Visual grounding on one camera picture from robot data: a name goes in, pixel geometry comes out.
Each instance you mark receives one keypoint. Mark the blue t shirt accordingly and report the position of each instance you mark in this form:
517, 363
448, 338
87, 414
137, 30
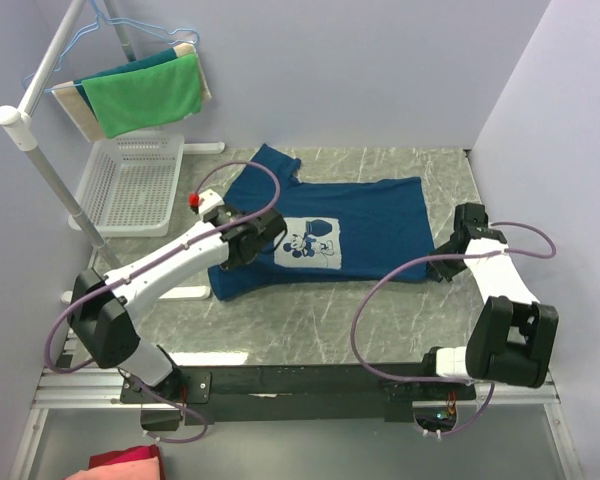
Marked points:
335, 231

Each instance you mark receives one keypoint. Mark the red folded shirt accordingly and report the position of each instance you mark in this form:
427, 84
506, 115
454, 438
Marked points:
123, 456

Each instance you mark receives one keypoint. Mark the black base beam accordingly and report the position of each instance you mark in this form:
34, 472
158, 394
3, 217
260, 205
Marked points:
252, 393

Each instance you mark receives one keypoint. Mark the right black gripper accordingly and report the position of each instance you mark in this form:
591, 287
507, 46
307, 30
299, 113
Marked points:
443, 259

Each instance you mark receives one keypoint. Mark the aluminium rail frame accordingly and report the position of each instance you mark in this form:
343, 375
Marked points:
92, 388

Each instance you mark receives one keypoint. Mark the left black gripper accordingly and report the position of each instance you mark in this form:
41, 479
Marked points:
272, 226

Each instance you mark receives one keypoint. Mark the beige towel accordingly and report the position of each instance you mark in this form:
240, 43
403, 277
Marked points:
81, 112

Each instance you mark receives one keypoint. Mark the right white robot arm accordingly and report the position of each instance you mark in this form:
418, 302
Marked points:
513, 338

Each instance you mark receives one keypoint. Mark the white clothes rack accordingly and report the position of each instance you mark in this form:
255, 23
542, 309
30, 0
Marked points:
40, 254

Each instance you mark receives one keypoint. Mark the green towel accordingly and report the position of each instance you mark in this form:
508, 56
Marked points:
158, 95

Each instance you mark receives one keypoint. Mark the pink folded shirt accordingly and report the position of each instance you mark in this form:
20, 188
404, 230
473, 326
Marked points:
146, 469

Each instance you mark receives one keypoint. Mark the white plastic basket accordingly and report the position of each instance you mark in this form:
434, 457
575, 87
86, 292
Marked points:
129, 183

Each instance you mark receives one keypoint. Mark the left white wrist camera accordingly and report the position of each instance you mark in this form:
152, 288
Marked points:
204, 202

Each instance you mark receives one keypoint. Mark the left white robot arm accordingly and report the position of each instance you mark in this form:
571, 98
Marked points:
108, 307

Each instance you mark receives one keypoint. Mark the teal towel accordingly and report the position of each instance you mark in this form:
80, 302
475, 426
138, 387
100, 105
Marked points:
150, 61

